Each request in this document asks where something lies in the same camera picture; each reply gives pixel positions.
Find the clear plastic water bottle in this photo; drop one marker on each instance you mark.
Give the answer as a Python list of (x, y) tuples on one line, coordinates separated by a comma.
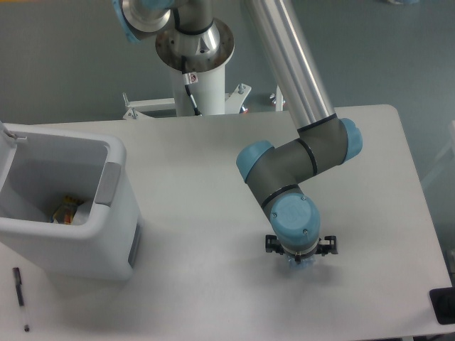
[(303, 264)]

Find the white trash can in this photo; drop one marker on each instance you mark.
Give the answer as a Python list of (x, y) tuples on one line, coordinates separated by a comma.
[(39, 167)]

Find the white plastic wrapper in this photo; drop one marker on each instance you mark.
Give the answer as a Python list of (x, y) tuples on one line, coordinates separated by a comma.
[(82, 213)]

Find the black device at table edge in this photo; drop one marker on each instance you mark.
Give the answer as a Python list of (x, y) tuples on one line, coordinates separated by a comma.
[(443, 304)]

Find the black pen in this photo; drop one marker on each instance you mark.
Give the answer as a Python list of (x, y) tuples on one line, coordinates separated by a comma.
[(20, 298)]

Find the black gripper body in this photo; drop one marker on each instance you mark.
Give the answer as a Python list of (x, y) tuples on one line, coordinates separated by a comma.
[(305, 256)]

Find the white pedestal foot bracket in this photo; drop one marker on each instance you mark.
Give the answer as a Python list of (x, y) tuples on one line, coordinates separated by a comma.
[(277, 100)]

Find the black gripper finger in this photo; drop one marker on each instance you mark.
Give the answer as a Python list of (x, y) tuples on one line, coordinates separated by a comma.
[(328, 245), (273, 245)]

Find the colourful snack wrapper in bin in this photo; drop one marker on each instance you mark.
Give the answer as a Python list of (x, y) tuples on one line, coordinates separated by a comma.
[(64, 213)]

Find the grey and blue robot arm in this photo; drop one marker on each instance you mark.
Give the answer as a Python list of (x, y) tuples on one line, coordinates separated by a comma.
[(273, 174)]

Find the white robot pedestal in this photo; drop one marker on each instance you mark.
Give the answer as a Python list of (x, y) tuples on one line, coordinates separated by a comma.
[(196, 65)]

